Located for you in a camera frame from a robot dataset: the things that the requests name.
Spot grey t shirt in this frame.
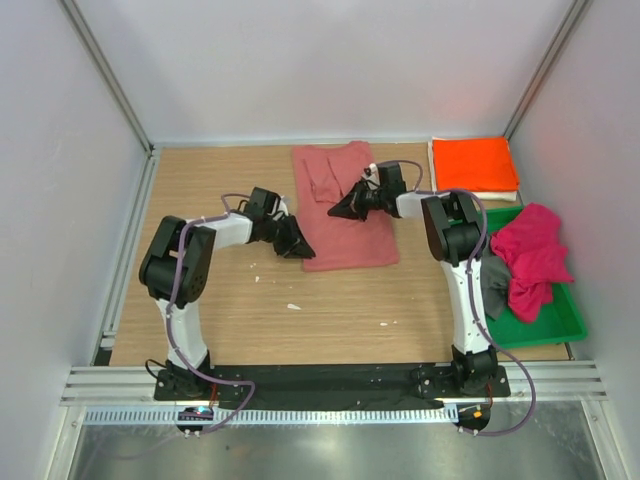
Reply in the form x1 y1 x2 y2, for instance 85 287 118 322
481 254 512 320

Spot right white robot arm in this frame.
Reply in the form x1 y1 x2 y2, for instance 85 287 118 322
328 160 498 396

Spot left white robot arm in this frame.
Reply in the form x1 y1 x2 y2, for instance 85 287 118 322
139 187 315 400

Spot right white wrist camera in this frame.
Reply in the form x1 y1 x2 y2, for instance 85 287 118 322
363 163 378 179

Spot salmon pink t shirt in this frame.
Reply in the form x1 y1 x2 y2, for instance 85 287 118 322
292 141 399 273

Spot slotted cable duct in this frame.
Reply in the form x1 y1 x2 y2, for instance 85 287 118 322
84 405 458 426

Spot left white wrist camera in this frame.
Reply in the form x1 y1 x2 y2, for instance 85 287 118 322
276 196 290 213

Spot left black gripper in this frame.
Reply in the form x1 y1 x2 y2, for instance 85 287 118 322
263 213 315 259

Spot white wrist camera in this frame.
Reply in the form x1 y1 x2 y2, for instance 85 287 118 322
363 163 378 179
276 196 290 213

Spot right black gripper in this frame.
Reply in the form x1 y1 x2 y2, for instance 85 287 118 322
329 180 388 222

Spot magenta t shirt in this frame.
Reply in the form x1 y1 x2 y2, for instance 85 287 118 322
490 203 574 324

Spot green plastic bin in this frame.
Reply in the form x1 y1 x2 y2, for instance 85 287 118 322
483 207 587 348

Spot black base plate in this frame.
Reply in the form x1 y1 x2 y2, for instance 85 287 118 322
153 363 510 411

